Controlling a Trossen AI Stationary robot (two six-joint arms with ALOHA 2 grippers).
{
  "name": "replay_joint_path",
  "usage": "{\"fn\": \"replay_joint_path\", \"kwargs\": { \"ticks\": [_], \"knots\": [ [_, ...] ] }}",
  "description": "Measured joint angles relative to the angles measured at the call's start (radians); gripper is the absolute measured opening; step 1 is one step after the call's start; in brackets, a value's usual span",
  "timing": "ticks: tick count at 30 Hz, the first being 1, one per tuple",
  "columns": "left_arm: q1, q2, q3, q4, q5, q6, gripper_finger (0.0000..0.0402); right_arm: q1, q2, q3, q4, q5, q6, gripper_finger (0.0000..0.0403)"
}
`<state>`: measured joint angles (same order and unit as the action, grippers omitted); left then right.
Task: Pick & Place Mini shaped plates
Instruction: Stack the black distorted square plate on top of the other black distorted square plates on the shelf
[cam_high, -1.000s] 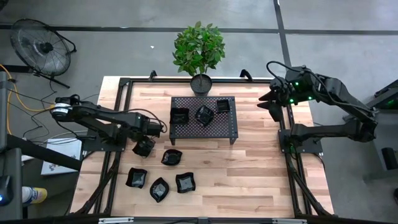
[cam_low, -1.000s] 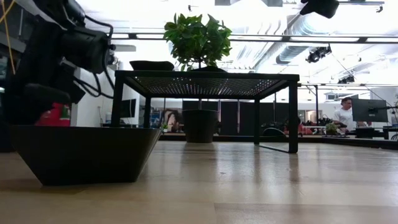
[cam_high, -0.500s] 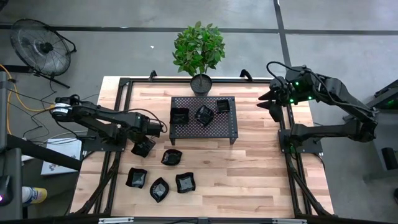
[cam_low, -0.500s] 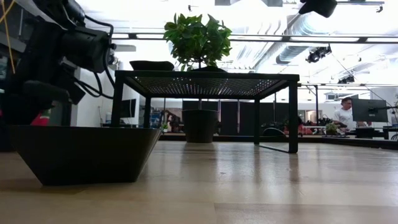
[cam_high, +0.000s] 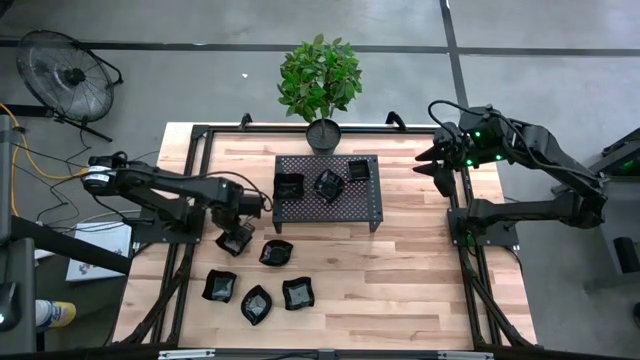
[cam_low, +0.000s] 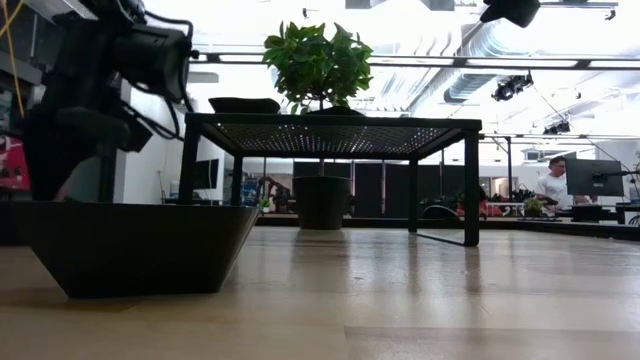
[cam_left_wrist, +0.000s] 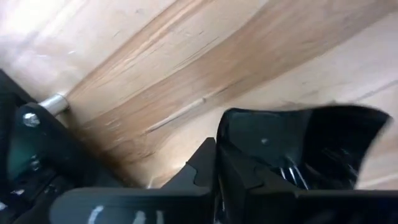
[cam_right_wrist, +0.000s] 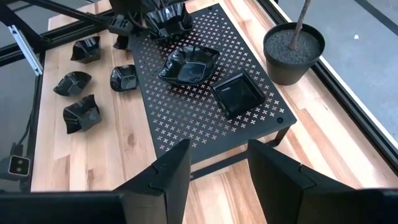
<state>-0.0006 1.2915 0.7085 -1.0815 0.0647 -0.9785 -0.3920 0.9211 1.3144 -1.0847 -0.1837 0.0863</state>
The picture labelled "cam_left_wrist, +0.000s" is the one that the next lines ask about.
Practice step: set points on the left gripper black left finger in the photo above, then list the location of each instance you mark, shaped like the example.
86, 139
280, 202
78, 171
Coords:
140, 205

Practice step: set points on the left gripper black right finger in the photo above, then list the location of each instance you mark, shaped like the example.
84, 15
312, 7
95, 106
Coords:
311, 207

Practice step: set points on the black leaf-shaped mini plate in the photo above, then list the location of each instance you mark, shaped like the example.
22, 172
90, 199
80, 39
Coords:
326, 140

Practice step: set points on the silver metal standoff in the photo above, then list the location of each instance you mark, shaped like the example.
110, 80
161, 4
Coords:
54, 104

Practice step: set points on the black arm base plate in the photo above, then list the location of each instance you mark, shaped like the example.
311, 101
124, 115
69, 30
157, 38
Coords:
46, 149

